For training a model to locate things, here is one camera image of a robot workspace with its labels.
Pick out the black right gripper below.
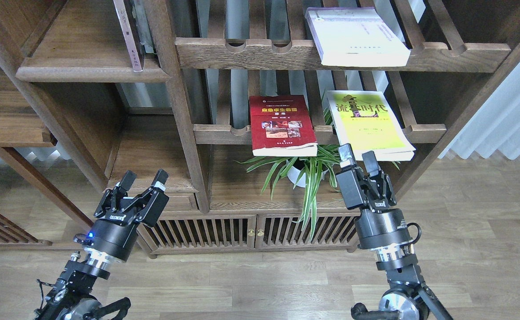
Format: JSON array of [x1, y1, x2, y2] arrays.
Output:
[[336, 144, 413, 250]]

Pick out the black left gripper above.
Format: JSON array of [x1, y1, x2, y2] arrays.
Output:
[[74, 169, 169, 262]]

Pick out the yellow green paperback book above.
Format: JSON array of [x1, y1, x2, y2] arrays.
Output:
[[324, 90, 415, 161]]

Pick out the red paperback book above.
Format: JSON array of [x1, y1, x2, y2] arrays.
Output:
[[248, 95, 318, 157]]

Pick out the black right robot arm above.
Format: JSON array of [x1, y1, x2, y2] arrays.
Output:
[[336, 144, 452, 320]]

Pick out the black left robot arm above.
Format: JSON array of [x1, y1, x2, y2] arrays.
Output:
[[35, 169, 169, 320]]

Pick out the white plant pot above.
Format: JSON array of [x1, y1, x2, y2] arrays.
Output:
[[287, 160, 329, 187]]

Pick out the green spider plant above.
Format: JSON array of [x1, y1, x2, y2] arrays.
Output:
[[238, 104, 400, 243]]

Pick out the white purple paperback book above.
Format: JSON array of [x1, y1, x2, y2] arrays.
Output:
[[305, 7, 410, 68]]

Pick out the dark wooden bookshelf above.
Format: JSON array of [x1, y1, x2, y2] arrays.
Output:
[[0, 0, 520, 254]]

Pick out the white pleated curtain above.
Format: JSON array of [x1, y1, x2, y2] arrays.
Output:
[[439, 63, 520, 160]]

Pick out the grey upright book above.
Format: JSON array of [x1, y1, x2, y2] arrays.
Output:
[[131, 0, 155, 54]]

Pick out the thin upright pink book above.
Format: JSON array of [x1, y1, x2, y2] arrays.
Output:
[[113, 0, 145, 72]]

